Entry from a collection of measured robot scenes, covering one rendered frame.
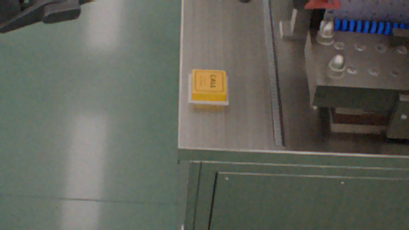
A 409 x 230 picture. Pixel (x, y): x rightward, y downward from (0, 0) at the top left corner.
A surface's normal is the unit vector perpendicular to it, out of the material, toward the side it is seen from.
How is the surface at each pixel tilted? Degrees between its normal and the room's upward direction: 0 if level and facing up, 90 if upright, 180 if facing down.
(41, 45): 0
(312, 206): 90
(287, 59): 0
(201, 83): 0
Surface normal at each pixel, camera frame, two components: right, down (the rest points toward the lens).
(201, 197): 0.00, 0.74
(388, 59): 0.07, -0.67
